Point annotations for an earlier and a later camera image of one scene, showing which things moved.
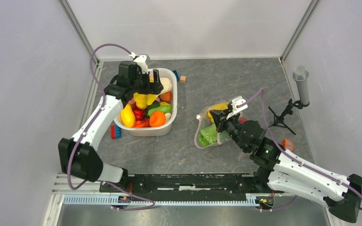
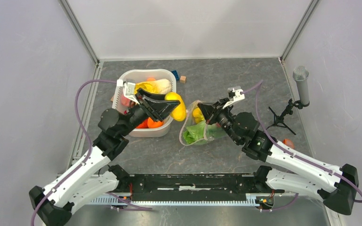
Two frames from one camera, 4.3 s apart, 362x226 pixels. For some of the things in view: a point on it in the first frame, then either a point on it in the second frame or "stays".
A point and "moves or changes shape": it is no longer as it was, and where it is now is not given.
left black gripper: x=155 y=87 -> x=157 y=104
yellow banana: x=219 y=106 moves or changes shape
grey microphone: x=300 y=74 stays
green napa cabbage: x=209 y=135 moves or changes shape
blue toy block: x=175 y=71 stays
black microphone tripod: x=278 y=120 stays
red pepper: x=144 y=123 stays
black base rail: x=198 y=184 stays
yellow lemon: x=127 y=117 moves or changes shape
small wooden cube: x=183 y=79 stays
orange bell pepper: x=157 y=118 stays
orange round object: x=288 y=144 stays
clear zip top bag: x=206 y=133 moves or changes shape
